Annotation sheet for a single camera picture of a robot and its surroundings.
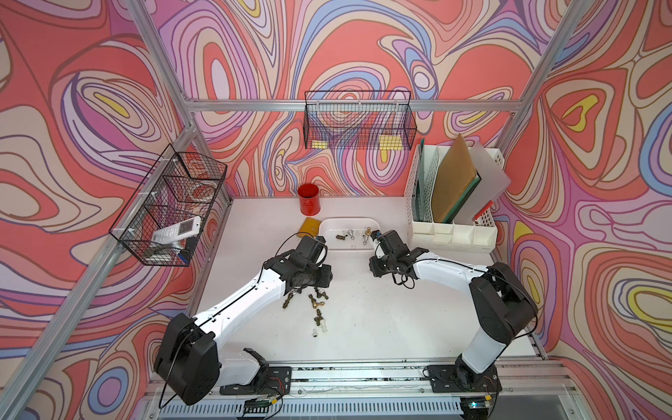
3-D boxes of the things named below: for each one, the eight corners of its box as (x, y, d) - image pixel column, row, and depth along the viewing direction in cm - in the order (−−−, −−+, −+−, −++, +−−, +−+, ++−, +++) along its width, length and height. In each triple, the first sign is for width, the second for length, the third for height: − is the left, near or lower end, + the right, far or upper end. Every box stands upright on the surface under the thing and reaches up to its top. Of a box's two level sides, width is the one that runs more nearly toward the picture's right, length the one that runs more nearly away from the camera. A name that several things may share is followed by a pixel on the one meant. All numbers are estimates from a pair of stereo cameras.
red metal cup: (299, 215, 116) (296, 199, 108) (302, 192, 125) (299, 175, 117) (320, 215, 116) (318, 199, 108) (321, 192, 125) (320, 175, 117)
